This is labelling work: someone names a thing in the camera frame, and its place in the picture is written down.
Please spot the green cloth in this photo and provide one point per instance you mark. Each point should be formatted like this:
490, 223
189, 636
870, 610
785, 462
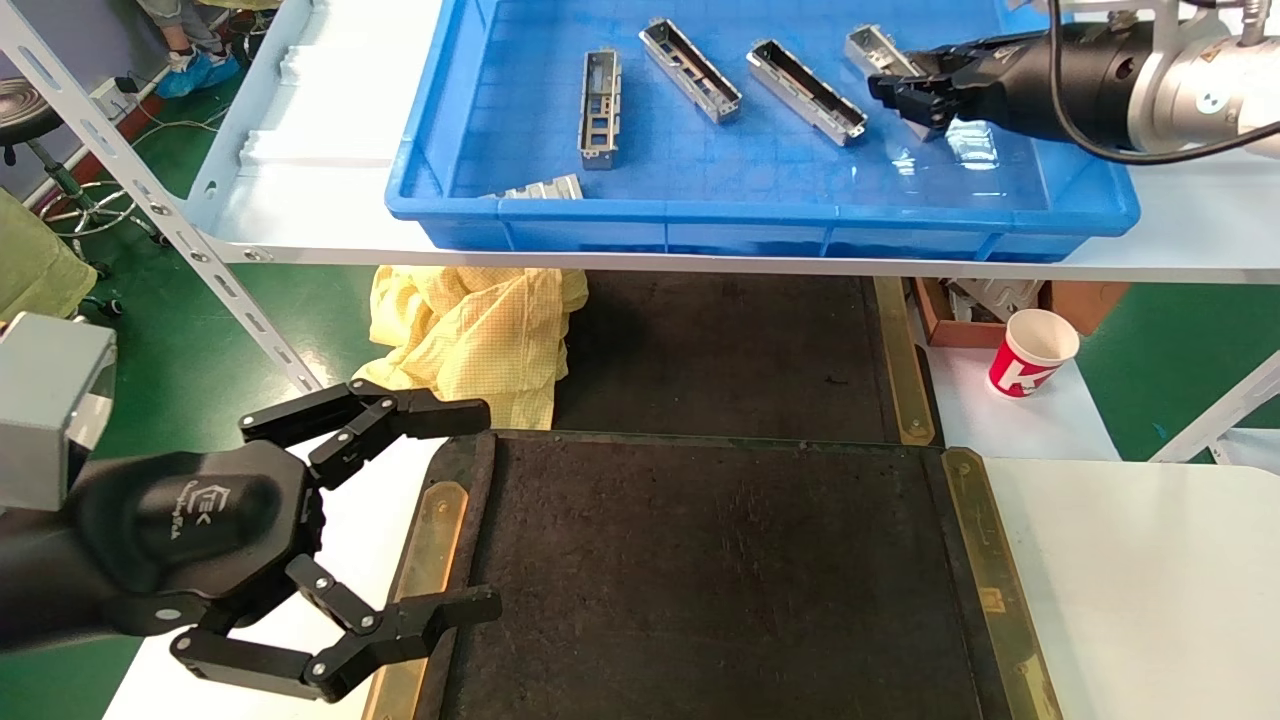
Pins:
30, 270

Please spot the blue shoe cover foot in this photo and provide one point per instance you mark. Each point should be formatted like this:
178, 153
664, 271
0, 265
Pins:
195, 72

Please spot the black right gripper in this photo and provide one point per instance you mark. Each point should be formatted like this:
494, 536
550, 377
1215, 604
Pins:
1040, 85

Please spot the blue plastic tray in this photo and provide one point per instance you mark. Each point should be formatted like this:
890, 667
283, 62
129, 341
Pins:
700, 225

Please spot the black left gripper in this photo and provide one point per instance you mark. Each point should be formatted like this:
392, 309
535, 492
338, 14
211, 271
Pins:
190, 520

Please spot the white metal shelf board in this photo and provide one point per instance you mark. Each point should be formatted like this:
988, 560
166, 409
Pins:
300, 200

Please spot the yellow crumpled cloth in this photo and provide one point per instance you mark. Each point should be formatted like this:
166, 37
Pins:
470, 340

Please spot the red white paper cup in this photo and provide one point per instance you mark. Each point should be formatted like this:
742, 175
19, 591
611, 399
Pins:
1030, 355

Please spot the grey metal housing part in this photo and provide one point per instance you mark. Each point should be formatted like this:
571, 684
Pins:
545, 188
690, 72
600, 110
805, 92
875, 50

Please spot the brown cardboard box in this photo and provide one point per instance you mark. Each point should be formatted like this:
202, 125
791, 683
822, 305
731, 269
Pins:
1085, 300

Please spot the clear plastic film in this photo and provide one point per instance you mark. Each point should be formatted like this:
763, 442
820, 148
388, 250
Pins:
945, 165

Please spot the black felt container brass strips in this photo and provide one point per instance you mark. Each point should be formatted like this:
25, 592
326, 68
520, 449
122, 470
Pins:
700, 580
720, 350

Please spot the white power strip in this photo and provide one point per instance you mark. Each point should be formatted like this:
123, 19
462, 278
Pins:
120, 90

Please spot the black stool chrome base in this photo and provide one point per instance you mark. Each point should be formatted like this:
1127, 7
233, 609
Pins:
25, 110

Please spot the grey trouser leg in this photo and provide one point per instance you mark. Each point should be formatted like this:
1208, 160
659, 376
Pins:
175, 15

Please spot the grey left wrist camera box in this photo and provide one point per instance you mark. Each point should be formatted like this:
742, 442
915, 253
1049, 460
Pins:
45, 400

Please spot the white perforated shelf post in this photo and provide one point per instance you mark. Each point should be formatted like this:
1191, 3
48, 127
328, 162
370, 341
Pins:
130, 170

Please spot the grey metal parts pile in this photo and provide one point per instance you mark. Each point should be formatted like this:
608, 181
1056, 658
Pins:
990, 295

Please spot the white slanted frame bar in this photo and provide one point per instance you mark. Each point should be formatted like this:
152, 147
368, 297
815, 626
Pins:
1220, 410

